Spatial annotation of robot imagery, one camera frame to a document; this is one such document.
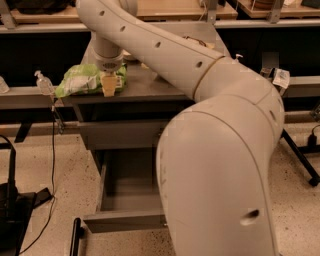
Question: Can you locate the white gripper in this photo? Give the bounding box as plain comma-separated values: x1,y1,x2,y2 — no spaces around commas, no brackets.
94,49,123,97

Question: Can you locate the green rice chip bag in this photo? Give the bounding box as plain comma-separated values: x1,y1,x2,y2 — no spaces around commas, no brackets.
55,64,127,98

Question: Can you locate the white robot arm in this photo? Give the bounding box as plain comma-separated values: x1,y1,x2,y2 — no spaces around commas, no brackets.
76,0,284,256

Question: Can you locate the grey drawer cabinet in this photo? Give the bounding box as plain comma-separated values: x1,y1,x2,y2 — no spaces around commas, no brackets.
67,21,234,174

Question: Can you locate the closed upper drawer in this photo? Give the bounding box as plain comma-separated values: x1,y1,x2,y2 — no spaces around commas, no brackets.
79,119,168,150

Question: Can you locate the brown and yellow snack bag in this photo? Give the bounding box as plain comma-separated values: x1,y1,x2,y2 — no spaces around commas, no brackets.
184,36,215,49

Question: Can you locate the open middle drawer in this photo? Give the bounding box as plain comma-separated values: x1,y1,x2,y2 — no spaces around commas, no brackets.
84,148,166,233

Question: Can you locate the hand sanitizer pump bottle left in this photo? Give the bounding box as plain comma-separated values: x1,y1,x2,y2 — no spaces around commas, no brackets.
34,70,55,96

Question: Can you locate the small pump bottle right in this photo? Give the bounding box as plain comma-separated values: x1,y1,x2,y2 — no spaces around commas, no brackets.
234,54,243,63

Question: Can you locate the black bar at bottom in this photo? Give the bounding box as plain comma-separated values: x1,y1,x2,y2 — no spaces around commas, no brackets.
69,217,85,256

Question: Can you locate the black stand base left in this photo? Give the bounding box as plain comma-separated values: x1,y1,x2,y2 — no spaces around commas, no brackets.
0,135,53,256

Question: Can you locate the white paper tag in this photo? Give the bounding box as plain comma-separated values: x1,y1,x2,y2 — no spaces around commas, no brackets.
272,68,290,89

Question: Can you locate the black stand legs right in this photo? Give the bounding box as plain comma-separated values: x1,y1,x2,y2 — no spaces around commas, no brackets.
282,125,320,187

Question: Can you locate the black cable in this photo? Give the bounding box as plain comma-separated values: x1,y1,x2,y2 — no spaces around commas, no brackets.
19,105,58,255

